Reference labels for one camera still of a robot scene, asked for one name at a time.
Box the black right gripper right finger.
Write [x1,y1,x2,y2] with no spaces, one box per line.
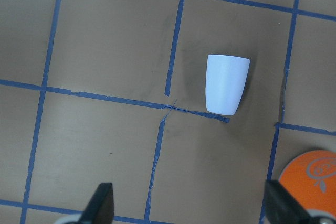
[264,180,312,224]

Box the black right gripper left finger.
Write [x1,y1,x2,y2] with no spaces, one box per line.
[79,183,114,224]

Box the light blue plastic cup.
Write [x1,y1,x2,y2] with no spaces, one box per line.
[205,54,250,116]

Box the orange metal canister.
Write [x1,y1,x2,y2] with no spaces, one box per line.
[279,150,335,218]

